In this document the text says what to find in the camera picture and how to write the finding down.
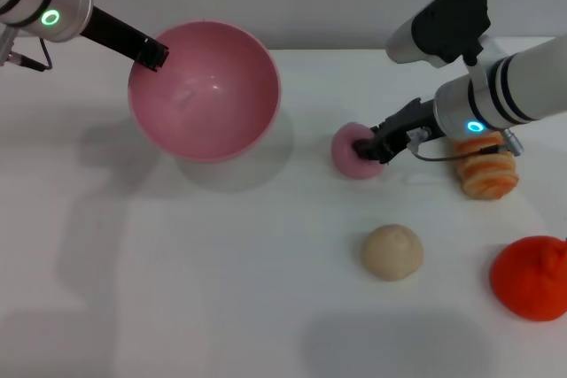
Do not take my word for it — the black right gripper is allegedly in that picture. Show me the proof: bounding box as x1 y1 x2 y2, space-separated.
352 97 446 167

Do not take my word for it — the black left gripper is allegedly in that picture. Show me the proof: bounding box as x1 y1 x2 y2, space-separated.
78 5 171 73

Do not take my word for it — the orange striped bread loaf toy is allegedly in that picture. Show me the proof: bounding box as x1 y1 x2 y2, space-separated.
451 128 520 200

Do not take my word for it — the pink plastic bowl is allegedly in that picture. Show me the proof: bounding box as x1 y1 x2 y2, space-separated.
128 20 283 164

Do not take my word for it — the beige steamed bun toy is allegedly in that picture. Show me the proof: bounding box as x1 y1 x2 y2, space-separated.
360 223 424 282

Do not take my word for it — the grey right wrist cable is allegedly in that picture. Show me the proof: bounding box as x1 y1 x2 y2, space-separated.
408 127 524 163

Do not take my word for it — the pink peach toy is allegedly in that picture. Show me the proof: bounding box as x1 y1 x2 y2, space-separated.
330 121 383 181

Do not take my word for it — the red-orange persimmon toy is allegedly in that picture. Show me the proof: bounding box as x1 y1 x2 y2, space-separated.
489 235 567 323

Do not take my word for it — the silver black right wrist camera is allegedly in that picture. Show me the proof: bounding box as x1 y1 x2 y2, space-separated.
385 0 493 70

